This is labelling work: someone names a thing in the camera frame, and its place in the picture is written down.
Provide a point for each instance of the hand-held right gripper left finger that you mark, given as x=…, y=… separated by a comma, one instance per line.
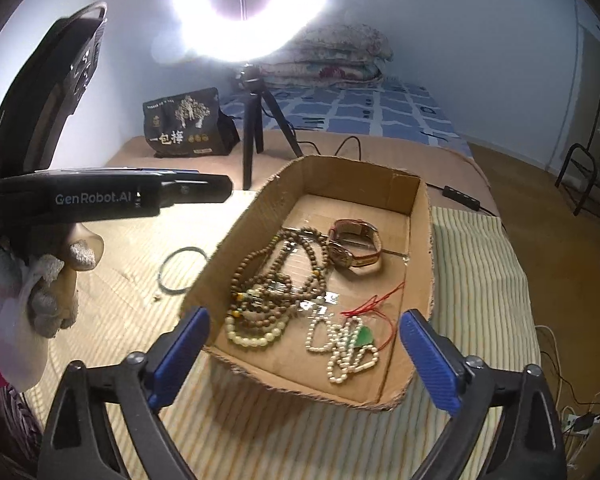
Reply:
x=180, y=355

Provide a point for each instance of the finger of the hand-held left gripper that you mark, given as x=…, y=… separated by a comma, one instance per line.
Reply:
x=200, y=189

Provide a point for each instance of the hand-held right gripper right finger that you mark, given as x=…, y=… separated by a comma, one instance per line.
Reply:
x=430, y=360

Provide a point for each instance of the cardboard box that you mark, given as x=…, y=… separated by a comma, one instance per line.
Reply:
x=240, y=240

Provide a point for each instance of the thin black bangle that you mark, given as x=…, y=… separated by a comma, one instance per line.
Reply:
x=163, y=272

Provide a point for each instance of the person's left hand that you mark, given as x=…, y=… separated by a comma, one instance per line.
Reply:
x=45, y=300

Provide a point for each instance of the black printed snack bag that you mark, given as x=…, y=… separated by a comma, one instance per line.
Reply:
x=180, y=130

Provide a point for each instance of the tan bed sheet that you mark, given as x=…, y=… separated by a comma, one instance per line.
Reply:
x=130, y=157

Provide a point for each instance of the black tripod stand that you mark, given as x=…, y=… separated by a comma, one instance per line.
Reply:
x=250, y=135

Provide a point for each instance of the white power strip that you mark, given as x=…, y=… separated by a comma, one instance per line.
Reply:
x=587, y=420

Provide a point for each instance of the pink striped garment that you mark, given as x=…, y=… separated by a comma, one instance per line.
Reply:
x=15, y=420

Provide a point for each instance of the blue checked bedsheet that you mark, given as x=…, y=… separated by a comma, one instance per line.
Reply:
x=380, y=110

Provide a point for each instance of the folded floral quilt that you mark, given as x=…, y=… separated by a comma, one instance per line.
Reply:
x=340, y=45

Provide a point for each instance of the black metal clothes rack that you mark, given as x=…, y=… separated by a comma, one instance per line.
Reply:
x=580, y=180

